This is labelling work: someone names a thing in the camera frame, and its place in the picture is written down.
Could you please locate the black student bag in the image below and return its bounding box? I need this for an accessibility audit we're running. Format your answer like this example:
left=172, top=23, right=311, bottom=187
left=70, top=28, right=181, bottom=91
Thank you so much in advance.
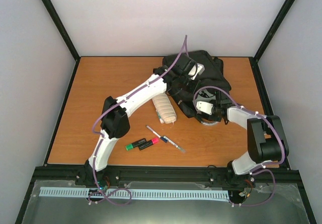
left=162, top=50, right=231, bottom=123

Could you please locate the beige ribbed pencil case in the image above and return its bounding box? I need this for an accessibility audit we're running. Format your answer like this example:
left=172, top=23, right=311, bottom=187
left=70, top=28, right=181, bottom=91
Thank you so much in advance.
left=152, top=93, right=177, bottom=124

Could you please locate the grey Great Gatsby book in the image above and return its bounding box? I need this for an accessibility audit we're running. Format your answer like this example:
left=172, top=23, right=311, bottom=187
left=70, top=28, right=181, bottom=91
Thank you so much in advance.
left=196, top=89, right=216, bottom=102

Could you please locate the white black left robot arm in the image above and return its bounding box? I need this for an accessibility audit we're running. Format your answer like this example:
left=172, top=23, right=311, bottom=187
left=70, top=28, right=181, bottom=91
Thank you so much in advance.
left=87, top=55, right=204, bottom=185

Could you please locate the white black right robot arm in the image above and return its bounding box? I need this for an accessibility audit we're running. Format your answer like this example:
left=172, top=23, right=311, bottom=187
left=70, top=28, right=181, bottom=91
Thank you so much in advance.
left=211, top=92, right=289, bottom=185

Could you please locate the green white glue stick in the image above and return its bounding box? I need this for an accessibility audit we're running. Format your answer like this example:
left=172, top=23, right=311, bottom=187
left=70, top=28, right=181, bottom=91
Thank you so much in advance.
left=156, top=110, right=164, bottom=124

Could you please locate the silver pen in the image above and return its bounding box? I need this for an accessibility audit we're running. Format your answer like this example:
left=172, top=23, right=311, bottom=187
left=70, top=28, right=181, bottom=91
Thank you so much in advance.
left=167, top=139, right=186, bottom=153

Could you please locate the blue capped white marker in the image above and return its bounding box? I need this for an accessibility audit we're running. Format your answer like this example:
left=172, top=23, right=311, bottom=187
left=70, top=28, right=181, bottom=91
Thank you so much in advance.
left=145, top=125, right=168, bottom=143

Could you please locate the pink black highlighter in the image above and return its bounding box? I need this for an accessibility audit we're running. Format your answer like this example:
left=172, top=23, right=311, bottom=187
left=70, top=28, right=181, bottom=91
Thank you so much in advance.
left=139, top=137, right=159, bottom=151

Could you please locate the green black highlighter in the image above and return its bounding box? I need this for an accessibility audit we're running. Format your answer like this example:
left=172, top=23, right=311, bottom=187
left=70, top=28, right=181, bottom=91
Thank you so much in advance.
left=125, top=138, right=146, bottom=151

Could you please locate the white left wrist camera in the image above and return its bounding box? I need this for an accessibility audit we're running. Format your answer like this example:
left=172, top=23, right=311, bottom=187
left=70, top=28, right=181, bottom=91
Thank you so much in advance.
left=189, top=63, right=204, bottom=80

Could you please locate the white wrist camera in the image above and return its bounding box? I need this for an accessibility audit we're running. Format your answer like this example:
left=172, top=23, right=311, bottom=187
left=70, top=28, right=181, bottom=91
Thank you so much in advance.
left=196, top=101, right=214, bottom=115
left=189, top=63, right=204, bottom=80

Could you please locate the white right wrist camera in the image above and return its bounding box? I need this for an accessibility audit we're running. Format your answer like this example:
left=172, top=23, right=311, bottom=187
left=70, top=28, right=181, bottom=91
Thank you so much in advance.
left=196, top=101, right=214, bottom=115

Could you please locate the light blue cable duct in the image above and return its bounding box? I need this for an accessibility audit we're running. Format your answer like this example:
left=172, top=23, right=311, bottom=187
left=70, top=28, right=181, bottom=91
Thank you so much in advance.
left=39, top=187, right=229, bottom=202

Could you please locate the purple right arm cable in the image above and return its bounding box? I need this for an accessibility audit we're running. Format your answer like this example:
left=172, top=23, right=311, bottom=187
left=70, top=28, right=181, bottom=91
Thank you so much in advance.
left=193, top=86, right=287, bottom=207

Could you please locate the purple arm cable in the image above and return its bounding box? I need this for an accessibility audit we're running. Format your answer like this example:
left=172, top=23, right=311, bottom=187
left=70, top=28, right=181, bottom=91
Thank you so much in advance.
left=92, top=34, right=189, bottom=206
left=193, top=86, right=287, bottom=207

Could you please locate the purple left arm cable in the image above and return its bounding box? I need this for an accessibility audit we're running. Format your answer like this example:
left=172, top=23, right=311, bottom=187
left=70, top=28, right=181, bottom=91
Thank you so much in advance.
left=92, top=34, right=189, bottom=206

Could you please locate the black aluminium frame rail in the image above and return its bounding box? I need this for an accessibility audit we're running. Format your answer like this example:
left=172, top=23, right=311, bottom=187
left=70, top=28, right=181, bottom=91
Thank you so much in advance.
left=32, top=166, right=301, bottom=187

